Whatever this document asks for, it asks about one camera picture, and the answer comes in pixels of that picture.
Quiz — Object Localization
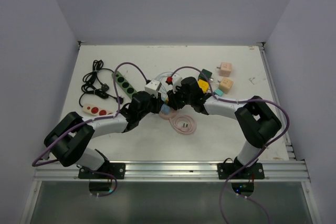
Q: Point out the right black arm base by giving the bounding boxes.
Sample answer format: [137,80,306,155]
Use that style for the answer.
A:
[217,158,265,196]

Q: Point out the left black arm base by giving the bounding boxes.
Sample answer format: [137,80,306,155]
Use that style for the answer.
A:
[77,155,126,193]

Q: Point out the aluminium frame rail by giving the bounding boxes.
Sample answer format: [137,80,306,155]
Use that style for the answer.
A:
[34,161,310,182]

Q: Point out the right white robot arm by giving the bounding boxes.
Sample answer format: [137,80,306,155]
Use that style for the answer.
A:
[166,76,282,178]

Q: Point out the pink cube adapter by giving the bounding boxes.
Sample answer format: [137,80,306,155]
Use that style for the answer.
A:
[216,62,233,77]

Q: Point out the dark green cube adapter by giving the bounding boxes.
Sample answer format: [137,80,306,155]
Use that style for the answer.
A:
[198,69,213,82]

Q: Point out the green power strip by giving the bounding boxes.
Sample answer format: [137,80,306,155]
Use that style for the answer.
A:
[112,71,137,99]

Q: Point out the teal charger cube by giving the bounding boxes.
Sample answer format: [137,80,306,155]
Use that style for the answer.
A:
[214,89,224,97]

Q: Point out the black power strip cord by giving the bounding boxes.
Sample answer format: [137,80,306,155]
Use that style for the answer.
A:
[78,89,125,108]

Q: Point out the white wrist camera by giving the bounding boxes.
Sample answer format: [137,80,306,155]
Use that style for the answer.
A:
[166,74,182,90]
[144,79,162,98]

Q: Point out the blue charger cube front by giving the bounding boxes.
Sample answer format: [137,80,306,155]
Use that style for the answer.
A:
[161,104,170,115]

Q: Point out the beige cube adapter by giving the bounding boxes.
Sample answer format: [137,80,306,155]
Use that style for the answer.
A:
[217,77,234,94]

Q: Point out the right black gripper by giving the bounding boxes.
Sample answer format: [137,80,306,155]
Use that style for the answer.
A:
[167,83,193,110]

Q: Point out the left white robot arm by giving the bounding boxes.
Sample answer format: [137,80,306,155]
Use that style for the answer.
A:
[44,91,164,178]

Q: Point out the beige power strip red sockets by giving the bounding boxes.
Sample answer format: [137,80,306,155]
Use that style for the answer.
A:
[82,103,113,116]

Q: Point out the purple cable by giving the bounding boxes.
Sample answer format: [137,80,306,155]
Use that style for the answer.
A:
[172,66,291,224]
[31,62,152,167]

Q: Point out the pink round charging base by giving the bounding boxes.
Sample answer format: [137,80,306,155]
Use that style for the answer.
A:
[159,110,177,120]

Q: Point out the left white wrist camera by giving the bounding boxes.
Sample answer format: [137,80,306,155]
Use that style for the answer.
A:
[144,79,162,98]

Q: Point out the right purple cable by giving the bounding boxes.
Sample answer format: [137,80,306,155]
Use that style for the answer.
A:
[172,66,291,224]

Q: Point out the yellow cube adapter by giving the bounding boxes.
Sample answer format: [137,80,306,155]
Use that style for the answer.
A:
[197,79,210,93]

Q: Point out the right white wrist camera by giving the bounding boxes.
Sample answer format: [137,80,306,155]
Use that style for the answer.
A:
[166,74,182,90]

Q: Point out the light blue coiled cable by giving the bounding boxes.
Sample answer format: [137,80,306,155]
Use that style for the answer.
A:
[154,71,171,96]

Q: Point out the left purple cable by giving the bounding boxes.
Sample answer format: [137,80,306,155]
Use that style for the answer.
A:
[31,62,152,167]

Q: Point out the black cord of green strip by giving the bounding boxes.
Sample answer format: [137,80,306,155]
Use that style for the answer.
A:
[81,59,113,96]

